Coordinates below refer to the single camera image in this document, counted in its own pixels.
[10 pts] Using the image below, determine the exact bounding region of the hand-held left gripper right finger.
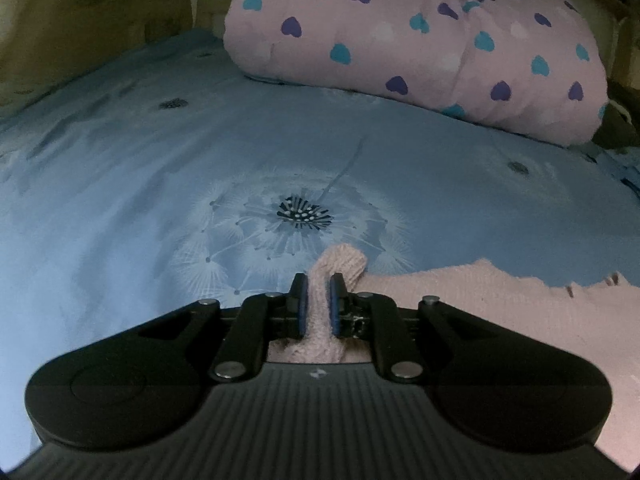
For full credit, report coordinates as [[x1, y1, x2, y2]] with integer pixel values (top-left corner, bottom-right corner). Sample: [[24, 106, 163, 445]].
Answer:
[[327, 272, 507, 382]]

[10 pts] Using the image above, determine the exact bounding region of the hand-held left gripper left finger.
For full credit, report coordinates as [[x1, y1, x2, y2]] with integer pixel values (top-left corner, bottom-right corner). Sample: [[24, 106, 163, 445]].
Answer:
[[136, 273, 309, 382]]

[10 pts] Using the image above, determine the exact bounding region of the pink knit sweater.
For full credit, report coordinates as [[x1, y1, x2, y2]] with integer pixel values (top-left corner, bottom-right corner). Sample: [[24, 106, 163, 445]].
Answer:
[[267, 243, 640, 466]]

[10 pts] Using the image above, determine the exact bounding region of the blue dandelion-print bed sheet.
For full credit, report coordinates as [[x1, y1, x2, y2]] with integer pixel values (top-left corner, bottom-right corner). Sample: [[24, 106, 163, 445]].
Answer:
[[0, 29, 640, 461]]

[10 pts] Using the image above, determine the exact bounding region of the pink heart-print quilt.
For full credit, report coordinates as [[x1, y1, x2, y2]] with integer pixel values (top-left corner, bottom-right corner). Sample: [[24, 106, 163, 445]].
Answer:
[[223, 0, 609, 149]]

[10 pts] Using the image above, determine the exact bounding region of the white headboard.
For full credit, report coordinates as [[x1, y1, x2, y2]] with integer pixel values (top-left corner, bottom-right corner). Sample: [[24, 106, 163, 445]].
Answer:
[[595, 2, 632, 86]]

